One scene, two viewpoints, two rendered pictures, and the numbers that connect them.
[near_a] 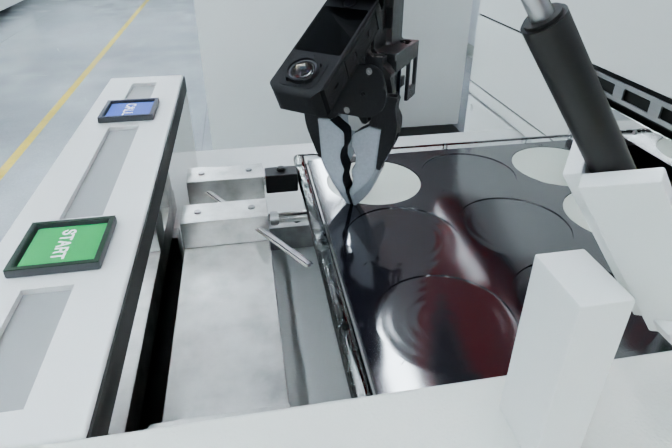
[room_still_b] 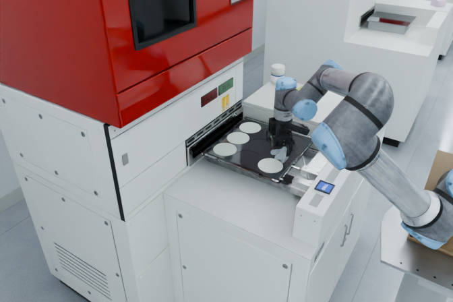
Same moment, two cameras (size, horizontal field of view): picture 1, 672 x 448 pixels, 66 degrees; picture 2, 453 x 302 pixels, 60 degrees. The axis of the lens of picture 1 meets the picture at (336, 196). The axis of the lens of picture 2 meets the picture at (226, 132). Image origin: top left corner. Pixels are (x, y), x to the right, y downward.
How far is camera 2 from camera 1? 1.83 m
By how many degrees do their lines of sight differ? 107
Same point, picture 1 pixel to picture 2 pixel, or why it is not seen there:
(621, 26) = (190, 125)
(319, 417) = not seen: hidden behind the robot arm
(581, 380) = not seen: hidden behind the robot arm
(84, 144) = (340, 178)
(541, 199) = (245, 145)
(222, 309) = (321, 162)
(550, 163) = (225, 149)
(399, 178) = (263, 163)
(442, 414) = (316, 119)
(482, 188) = (251, 153)
